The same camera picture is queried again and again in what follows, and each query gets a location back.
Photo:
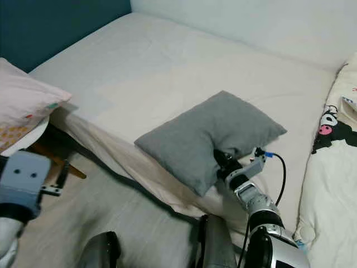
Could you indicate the robot left leg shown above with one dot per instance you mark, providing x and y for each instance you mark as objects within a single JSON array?
[{"x": 100, "y": 251}]

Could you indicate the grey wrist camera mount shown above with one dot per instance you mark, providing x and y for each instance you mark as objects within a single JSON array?
[
  {"x": 252, "y": 167},
  {"x": 25, "y": 176}
]

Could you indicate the white chair with wooden legs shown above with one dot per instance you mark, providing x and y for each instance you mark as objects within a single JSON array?
[{"x": 33, "y": 140}]

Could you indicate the robot right leg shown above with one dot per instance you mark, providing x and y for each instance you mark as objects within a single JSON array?
[{"x": 217, "y": 245}]

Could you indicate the cream cartoon print blanket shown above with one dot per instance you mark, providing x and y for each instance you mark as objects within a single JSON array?
[{"x": 329, "y": 190}]

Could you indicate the robot leg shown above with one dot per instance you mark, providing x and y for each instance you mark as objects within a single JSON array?
[
  {"x": 217, "y": 245},
  {"x": 100, "y": 251}
]

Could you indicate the grey pillow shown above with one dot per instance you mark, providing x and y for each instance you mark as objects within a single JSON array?
[{"x": 206, "y": 134}]

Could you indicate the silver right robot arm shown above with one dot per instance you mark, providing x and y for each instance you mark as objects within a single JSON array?
[{"x": 262, "y": 209}]

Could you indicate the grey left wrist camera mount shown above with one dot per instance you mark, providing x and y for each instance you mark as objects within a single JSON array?
[{"x": 25, "y": 176}]

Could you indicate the bed with cream sheet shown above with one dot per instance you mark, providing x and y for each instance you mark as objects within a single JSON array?
[{"x": 173, "y": 67}]

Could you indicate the pink pillow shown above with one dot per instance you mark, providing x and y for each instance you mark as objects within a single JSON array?
[{"x": 28, "y": 100}]

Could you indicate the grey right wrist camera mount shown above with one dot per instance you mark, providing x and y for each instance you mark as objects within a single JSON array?
[{"x": 252, "y": 167}]

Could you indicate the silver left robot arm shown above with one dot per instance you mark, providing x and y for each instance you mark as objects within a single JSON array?
[{"x": 8, "y": 234}]

